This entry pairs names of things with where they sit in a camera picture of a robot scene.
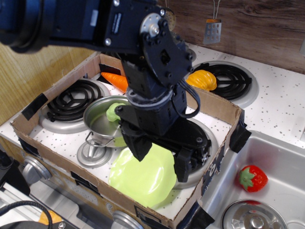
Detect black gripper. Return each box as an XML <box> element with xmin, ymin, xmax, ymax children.
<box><xmin>115</xmin><ymin>100</ymin><xmax>208</xmax><ymax>183</ymax></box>

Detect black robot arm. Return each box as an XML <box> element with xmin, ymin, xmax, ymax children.
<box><xmin>0</xmin><ymin>0</ymin><xmax>207</xmax><ymax>182</ymax></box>

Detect small steel pan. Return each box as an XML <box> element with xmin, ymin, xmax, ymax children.
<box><xmin>83</xmin><ymin>95</ymin><xmax>129</xmax><ymax>148</ymax></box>

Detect light green plastic plate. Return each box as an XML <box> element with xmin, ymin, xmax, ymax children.
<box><xmin>109</xmin><ymin>144</ymin><xmax>177</xmax><ymax>207</ymax></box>

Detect silver stove knob centre front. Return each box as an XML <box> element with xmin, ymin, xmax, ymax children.
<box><xmin>77</xmin><ymin>143</ymin><xmax>112</xmax><ymax>168</ymax></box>

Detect silver stove knob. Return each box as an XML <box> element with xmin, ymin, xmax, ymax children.
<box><xmin>77</xmin><ymin>143</ymin><xmax>112</xmax><ymax>168</ymax></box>
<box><xmin>185</xmin><ymin>45</ymin><xmax>197</xmax><ymax>62</ymax></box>

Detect silver oven knob right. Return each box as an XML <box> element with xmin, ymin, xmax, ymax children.
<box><xmin>111</xmin><ymin>210</ymin><xmax>143</xmax><ymax>229</ymax></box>

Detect silver oven knob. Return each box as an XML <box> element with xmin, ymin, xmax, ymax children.
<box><xmin>111</xmin><ymin>210</ymin><xmax>143</xmax><ymax>229</ymax></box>
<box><xmin>22</xmin><ymin>156</ymin><xmax>52</xmax><ymax>185</ymax></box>

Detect orange toy carrot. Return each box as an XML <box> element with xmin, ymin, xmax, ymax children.
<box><xmin>101</xmin><ymin>72</ymin><xmax>128</xmax><ymax>93</ymax></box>

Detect yellow toy pumpkin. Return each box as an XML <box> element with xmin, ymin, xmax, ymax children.
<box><xmin>186</xmin><ymin>70</ymin><xmax>217</xmax><ymax>91</ymax></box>

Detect red toy strawberry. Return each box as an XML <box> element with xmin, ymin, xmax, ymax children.
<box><xmin>238</xmin><ymin>165</ymin><xmax>268</xmax><ymax>192</ymax></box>

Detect back right black burner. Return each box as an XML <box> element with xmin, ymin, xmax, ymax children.
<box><xmin>194</xmin><ymin>61</ymin><xmax>259</xmax><ymax>109</ymax></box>

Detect silver stove knob back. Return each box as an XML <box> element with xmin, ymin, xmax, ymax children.
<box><xmin>185</xmin><ymin>45</ymin><xmax>197</xmax><ymax>62</ymax></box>

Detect steel pot lid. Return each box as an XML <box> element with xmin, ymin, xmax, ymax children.
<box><xmin>221</xmin><ymin>199</ymin><xmax>288</xmax><ymax>229</ymax></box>

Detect front left black burner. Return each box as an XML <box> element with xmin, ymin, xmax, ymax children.
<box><xmin>39</xmin><ymin>79</ymin><xmax>110</xmax><ymax>134</ymax></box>

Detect silver sink basin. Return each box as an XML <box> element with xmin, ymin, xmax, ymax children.
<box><xmin>202</xmin><ymin>131</ymin><xmax>305</xmax><ymax>229</ymax></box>

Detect silver oven knob left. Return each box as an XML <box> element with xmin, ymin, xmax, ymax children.
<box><xmin>22</xmin><ymin>156</ymin><xmax>52</xmax><ymax>185</ymax></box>

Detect hanging metal spatula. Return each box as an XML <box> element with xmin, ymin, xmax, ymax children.
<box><xmin>203</xmin><ymin>0</ymin><xmax>222</xmax><ymax>45</ymax></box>

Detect brown cardboard fence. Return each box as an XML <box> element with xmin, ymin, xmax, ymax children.
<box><xmin>12</xmin><ymin>54</ymin><xmax>251</xmax><ymax>229</ymax></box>

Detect hanging metal strainer spoon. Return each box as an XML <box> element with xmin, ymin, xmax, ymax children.
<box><xmin>164</xmin><ymin>0</ymin><xmax>176</xmax><ymax>31</ymax></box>

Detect black cable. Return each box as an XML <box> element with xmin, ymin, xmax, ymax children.
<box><xmin>0</xmin><ymin>200</ymin><xmax>53</xmax><ymax>229</ymax></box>

